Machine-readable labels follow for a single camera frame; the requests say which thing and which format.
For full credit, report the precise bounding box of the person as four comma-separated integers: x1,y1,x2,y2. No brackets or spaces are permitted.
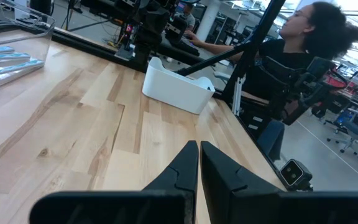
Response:
174,2,197,32
185,1,358,162

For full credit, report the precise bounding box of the thin black diagonal rod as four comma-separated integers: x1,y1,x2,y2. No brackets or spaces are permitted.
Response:
175,42,251,77

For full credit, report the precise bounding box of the silver aluminium bracket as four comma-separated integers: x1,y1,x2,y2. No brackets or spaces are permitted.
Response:
231,75,246,116

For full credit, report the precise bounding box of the grey metal bracket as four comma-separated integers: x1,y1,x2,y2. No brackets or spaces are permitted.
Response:
114,43,136,62

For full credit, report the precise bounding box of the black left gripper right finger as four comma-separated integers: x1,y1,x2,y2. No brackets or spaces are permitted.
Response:
200,141,281,224

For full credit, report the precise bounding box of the blue office chair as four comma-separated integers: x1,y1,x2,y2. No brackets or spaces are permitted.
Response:
323,105,358,154

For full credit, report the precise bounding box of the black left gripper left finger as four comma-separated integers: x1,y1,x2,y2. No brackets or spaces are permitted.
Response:
143,140,199,224

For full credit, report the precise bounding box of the white plastic bin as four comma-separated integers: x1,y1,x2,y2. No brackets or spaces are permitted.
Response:
141,56,216,115

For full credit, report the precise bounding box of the clear plastic bin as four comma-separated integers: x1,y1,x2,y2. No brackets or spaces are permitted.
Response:
0,0,57,96

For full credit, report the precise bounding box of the black table-level camera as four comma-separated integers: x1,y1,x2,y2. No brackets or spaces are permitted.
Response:
279,158,314,192

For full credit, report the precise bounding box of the white column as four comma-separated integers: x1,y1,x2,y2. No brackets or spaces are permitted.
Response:
196,0,222,43

